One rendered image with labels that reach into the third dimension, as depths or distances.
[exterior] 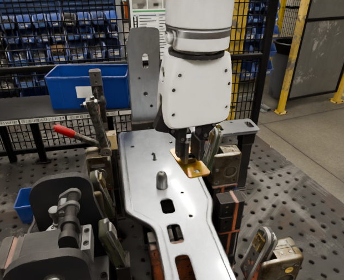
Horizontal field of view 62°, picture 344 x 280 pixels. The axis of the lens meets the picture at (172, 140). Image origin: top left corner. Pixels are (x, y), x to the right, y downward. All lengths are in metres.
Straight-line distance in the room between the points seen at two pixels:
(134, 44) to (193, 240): 0.65
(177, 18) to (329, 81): 3.83
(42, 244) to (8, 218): 0.79
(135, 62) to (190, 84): 0.66
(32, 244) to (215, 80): 0.35
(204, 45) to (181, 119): 0.10
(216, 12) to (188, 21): 0.03
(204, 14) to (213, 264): 0.46
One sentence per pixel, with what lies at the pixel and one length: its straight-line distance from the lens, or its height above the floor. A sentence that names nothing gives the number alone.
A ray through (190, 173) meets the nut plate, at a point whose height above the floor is 1.23.
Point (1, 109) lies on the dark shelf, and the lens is 1.31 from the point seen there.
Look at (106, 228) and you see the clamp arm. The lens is 0.55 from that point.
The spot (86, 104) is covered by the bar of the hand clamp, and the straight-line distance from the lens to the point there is 0.76.
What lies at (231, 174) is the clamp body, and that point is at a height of 0.96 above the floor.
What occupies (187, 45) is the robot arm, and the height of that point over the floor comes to 1.42.
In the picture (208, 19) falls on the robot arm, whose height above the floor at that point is 1.45.
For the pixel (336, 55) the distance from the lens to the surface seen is 4.03.
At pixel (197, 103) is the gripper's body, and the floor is 1.34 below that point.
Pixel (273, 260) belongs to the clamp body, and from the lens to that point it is 0.59.
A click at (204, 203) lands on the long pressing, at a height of 1.00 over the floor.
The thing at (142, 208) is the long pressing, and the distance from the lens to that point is 0.72.
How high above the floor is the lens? 1.50
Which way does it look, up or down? 31 degrees down
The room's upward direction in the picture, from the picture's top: straight up
